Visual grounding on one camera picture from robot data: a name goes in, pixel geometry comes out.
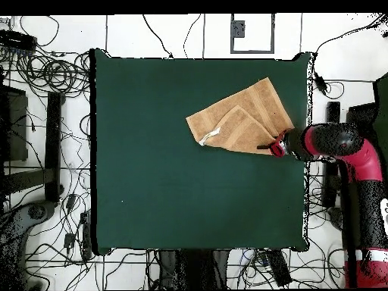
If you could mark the tan terry towel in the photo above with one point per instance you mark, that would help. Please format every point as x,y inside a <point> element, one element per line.
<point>242,121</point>

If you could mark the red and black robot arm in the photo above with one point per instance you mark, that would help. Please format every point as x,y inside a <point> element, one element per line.
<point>363,163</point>

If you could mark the black flat device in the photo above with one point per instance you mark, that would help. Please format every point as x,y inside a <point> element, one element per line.
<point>18,41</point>

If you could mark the black stand base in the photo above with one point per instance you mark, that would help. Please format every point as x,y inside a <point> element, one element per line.
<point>53,145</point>
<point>332,112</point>

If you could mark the black power adapter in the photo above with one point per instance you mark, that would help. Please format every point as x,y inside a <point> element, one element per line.
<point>70,201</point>
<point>319,83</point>
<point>69,240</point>

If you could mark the black box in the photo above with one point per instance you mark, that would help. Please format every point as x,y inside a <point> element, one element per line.
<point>15,127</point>
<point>360,113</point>

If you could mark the black power strip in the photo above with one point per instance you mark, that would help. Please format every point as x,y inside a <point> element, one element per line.
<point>279,268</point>
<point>86,239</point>

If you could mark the gray floor socket box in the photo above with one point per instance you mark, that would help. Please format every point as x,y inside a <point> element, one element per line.
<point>239,28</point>

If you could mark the dark green table cloth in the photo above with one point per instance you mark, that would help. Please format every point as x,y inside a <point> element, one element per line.
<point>151,197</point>

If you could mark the gray chair base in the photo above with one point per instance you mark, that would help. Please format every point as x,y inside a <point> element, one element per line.
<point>18,221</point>

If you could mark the gray floor hatch frame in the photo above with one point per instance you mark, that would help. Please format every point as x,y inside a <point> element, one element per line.
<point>251,51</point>

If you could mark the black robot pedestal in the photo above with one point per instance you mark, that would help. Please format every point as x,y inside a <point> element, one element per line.
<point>194,269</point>

